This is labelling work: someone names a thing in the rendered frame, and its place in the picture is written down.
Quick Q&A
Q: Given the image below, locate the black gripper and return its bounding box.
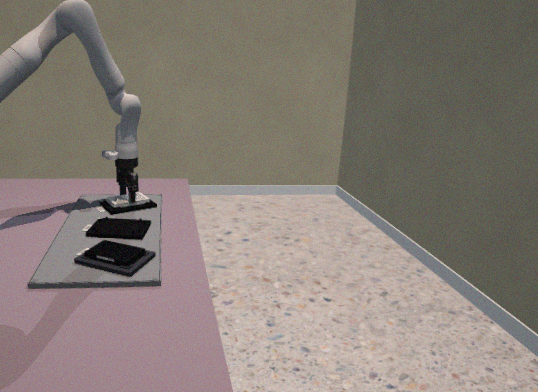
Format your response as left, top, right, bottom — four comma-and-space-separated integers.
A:
115, 157, 139, 204

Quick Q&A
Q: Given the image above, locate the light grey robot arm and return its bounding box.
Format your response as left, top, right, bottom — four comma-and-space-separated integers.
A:
0, 0, 141, 160

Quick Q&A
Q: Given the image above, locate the black well plate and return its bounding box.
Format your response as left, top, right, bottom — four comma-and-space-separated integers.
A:
84, 240, 146, 267

